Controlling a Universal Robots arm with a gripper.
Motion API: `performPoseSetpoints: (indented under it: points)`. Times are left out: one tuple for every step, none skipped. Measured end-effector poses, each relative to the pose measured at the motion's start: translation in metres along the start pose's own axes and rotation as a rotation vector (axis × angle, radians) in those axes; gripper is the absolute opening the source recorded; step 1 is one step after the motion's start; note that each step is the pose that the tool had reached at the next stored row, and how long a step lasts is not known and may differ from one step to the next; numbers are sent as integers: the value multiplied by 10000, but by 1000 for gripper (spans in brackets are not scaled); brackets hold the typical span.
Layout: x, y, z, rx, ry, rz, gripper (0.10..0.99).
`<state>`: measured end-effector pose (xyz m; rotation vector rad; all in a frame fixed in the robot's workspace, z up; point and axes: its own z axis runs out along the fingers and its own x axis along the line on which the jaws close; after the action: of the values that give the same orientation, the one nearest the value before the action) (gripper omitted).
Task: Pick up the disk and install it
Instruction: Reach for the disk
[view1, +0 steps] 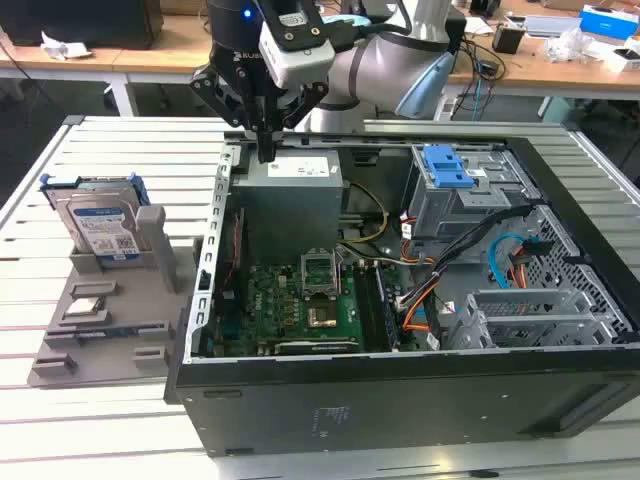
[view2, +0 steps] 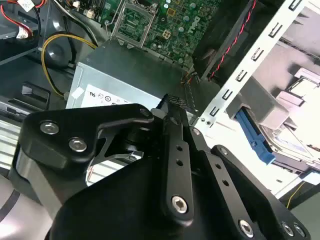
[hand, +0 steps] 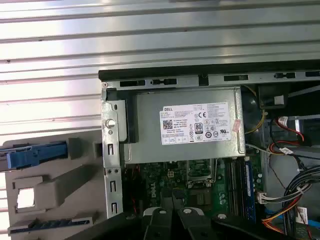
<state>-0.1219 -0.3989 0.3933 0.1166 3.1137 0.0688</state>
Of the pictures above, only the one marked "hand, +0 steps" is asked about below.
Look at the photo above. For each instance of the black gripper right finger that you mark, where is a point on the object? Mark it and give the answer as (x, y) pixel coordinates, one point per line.
(192, 225)

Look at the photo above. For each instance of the installed blue RAM stick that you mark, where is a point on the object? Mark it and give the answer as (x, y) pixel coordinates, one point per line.
(248, 185)

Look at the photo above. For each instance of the CPU socket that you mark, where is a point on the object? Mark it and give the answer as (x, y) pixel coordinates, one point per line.
(197, 175)

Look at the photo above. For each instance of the green motherboard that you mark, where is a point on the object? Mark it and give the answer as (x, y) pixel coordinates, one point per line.
(155, 175)

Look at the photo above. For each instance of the RAM stick on rack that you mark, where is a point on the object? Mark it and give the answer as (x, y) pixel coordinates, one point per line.
(50, 225)

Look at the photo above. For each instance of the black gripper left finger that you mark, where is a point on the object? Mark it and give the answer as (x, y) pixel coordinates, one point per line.
(157, 225)

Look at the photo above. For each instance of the hard disk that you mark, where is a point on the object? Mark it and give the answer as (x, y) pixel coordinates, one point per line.
(22, 157)

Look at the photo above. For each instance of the black case fan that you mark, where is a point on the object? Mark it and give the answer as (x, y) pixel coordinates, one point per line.
(250, 112)

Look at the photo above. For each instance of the grey power supply unit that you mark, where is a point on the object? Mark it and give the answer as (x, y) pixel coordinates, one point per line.
(150, 140)

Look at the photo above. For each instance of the grey parts rack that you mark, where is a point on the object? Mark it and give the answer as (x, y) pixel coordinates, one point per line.
(62, 185)

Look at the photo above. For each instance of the open black PC case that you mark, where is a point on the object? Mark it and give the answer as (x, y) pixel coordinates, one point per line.
(111, 150)

